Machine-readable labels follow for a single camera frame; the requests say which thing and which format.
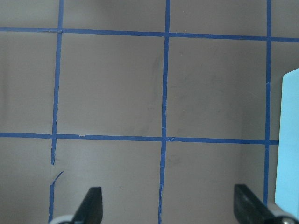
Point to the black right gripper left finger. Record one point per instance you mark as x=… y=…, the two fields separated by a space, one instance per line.
x=90 y=210

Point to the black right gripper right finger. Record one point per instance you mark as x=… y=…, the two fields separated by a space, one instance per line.
x=248 y=209

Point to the light blue plastic bin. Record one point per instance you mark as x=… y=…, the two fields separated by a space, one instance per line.
x=287 y=180

